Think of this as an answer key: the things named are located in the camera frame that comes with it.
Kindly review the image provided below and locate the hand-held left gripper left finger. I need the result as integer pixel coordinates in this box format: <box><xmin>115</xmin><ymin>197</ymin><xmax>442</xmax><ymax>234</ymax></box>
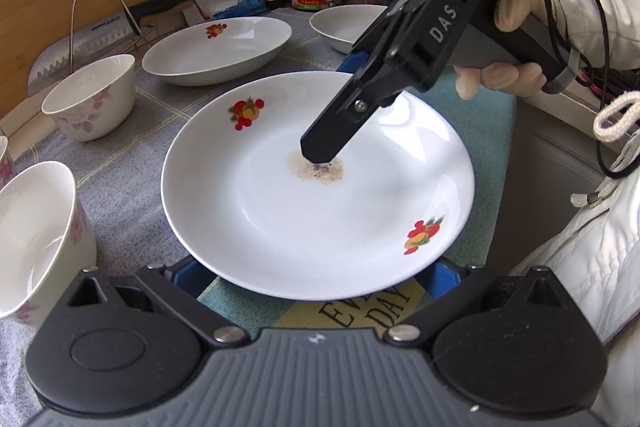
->
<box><xmin>67</xmin><ymin>257</ymin><xmax>251</xmax><ymax>348</ymax></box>

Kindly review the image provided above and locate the white jacket drawstring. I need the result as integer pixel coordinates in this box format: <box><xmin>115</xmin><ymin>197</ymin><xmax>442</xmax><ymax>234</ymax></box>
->
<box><xmin>570</xmin><ymin>179</ymin><xmax>624</xmax><ymax>208</ymax></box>
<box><xmin>592</xmin><ymin>89</ymin><xmax>640</xmax><ymax>144</ymax></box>

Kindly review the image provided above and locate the white floral bowl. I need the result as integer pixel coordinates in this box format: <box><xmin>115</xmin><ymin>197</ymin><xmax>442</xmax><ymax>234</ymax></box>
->
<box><xmin>0</xmin><ymin>161</ymin><xmax>97</xmax><ymax>328</ymax></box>
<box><xmin>0</xmin><ymin>136</ymin><xmax>13</xmax><ymax>188</ymax></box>
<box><xmin>41</xmin><ymin>54</ymin><xmax>137</xmax><ymax>142</ymax></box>

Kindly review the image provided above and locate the grey checked dish mat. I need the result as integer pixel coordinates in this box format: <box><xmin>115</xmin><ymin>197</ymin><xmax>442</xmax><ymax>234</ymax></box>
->
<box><xmin>0</xmin><ymin>7</ymin><xmax>396</xmax><ymax>427</ymax></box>

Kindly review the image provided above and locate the steel wire rack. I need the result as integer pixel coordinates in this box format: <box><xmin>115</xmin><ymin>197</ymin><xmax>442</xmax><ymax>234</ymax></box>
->
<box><xmin>69</xmin><ymin>0</ymin><xmax>157</xmax><ymax>76</ymax></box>

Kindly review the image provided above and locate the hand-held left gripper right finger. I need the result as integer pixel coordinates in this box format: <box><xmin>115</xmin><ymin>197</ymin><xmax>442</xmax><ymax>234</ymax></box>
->
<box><xmin>389</xmin><ymin>257</ymin><xmax>568</xmax><ymax>348</ymax></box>

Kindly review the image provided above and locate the black handled kitchen knife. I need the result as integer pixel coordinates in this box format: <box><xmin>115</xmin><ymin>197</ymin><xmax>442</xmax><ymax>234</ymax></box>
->
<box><xmin>27</xmin><ymin>0</ymin><xmax>200</xmax><ymax>98</ymax></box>

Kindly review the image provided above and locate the person's white jacket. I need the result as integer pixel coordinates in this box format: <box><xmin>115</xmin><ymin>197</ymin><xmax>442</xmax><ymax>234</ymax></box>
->
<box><xmin>504</xmin><ymin>147</ymin><xmax>640</xmax><ymax>427</ymax></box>

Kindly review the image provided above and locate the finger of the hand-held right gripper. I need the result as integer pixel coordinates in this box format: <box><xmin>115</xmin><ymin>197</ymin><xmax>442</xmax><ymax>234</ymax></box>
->
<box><xmin>300</xmin><ymin>57</ymin><xmax>402</xmax><ymax>168</ymax></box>
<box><xmin>339</xmin><ymin>48</ymin><xmax>373</xmax><ymax>74</ymax></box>

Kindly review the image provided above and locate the person's right hand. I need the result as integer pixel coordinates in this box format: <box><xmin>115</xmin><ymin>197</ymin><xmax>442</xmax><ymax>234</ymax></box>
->
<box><xmin>455</xmin><ymin>0</ymin><xmax>552</xmax><ymax>101</ymax></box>

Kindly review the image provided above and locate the white fruit print plate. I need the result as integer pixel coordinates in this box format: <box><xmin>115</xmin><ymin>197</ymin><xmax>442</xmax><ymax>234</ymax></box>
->
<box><xmin>161</xmin><ymin>71</ymin><xmax>476</xmax><ymax>300</ymax></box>
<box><xmin>141</xmin><ymin>16</ymin><xmax>293</xmax><ymax>86</ymax></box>

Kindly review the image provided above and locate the person's right forearm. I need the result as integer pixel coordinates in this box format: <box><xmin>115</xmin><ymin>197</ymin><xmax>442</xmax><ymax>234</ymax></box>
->
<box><xmin>542</xmin><ymin>0</ymin><xmax>640</xmax><ymax>70</ymax></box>

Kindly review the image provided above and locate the plain white bowl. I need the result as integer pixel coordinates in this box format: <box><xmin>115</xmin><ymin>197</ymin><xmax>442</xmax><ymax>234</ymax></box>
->
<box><xmin>309</xmin><ymin>4</ymin><xmax>390</xmax><ymax>54</ymax></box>

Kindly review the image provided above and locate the black cable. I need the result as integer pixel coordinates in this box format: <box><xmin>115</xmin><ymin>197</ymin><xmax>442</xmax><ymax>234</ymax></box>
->
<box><xmin>542</xmin><ymin>0</ymin><xmax>640</xmax><ymax>179</ymax></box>

